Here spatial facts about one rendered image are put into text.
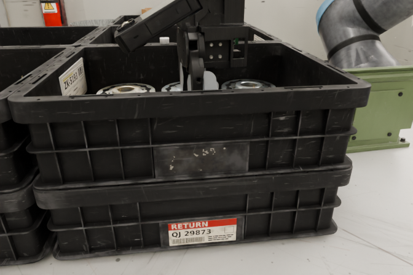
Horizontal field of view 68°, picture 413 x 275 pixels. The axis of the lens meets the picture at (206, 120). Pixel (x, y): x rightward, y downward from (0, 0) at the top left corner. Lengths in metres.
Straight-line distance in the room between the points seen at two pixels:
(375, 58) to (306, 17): 3.47
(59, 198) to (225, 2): 0.31
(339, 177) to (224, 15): 0.25
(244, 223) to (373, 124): 0.41
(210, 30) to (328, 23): 0.45
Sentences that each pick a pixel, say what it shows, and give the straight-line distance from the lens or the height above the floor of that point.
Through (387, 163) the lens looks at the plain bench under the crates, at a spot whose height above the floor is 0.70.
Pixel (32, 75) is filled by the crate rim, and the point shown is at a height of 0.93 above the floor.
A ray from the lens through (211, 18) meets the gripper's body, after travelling 0.41.
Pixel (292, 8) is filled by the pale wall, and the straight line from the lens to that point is 4.06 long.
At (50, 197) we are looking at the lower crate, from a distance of 0.40.
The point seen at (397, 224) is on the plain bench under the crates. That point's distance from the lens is 0.58.
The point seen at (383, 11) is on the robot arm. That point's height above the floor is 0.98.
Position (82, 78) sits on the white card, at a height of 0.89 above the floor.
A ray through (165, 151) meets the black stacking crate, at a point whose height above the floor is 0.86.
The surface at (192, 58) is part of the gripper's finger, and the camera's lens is 0.38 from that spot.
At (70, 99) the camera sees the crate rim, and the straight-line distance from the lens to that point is 0.34.
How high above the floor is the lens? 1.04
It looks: 24 degrees down
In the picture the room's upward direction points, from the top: straight up
